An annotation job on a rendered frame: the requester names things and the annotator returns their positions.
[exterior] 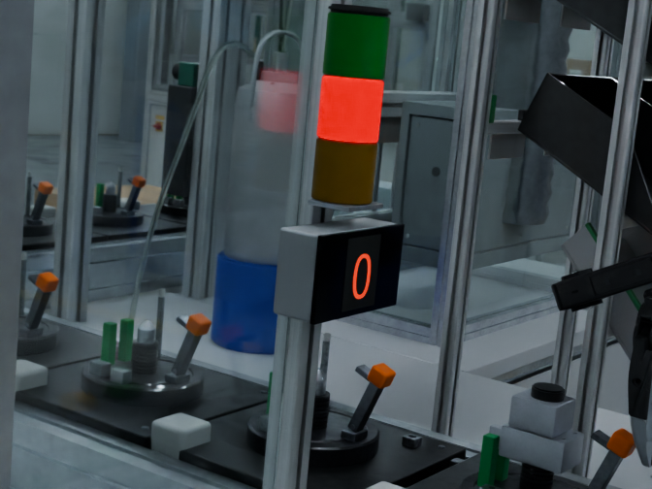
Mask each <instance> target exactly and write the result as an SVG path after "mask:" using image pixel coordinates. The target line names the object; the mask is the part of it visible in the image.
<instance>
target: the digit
mask: <svg viewBox="0 0 652 489"><path fill-rule="evenodd" d="M380 241H381V234H378V235H372V236H366V237H359V238H353V239H348V248H347V257H346V267H345V277H344V288H343V297H342V312H345V311H349V310H356V309H360V308H364V307H368V306H372V305H374V304H375V288H376V279H377V269H378V259H379V250H380Z"/></svg>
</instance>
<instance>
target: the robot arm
mask: <svg viewBox="0 0 652 489"><path fill-rule="evenodd" d="M561 279H562V281H559V282H557V283H554V284H552V285H551V288H552V291H553V294H554V297H555V300H556V303H557V306H558V309H559V310H569V309H571V311H572V312H574V311H577V310H590V309H591V308H592V307H593V306H594V305H598V304H601V303H602V302H603V300H602V299H604V298H606V297H609V296H612V295H615V294H618V293H621V292H625V291H628V290H631V289H634V288H637V287H640V286H643V285H646V284H649V283H652V252H649V253H646V254H643V255H640V256H638V257H635V258H632V259H629V260H626V261H623V262H620V263H617V264H614V265H610V266H607V267H604V268H601V269H598V270H596V271H592V268H590V269H586V270H575V271H573V272H571V273H570V274H569V275H567V276H564V277H561ZM643 297H644V303H643V304H642V305H641V306H640V308H639V311H638V314H637V318H636V326H635V329H634V335H633V353H632V358H631V363H630V369H629V379H628V399H629V415H630V419H631V429H632V433H633V438H634V442H635V446H636V450H637V453H638V455H639V458H640V461H641V464H642V465H643V466H645V467H648V468H650V467H651V466H652V288H650V289H647V290H645V291H644V294H643Z"/></svg>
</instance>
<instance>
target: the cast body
mask: <svg viewBox="0 0 652 489"><path fill-rule="evenodd" d="M575 403H576V400H575V398H572V397H568V396H565V389H564V388H563V387H562V386H560V385H557V384H553V383H547V382H538V383H535V384H534V385H532V388H530V389H527V390H525V391H522V392H520V393H517V394H515V395H513V396H512V398H511V405H510V414H509V421H508V423H506V424H504V425H503V426H501V425H498V424H493V425H491V426H490V430H489V433H491V434H494V435H498V436H500V440H499V448H498V449H499V455H500V456H503V457H506V458H509V459H512V460H515V461H519V462H522V463H525V464H528V465H531V466H535V467H538V468H541V469H544V470H548V471H551V472H554V473H558V474H560V473H564V472H566V471H567V470H569V469H571V468H573V467H575V466H576V465H578V464H580V461H581V454H582V446H583V440H584V434H583V433H581V432H577V431H574V430H571V428H572V424H573V418H574V410H575Z"/></svg>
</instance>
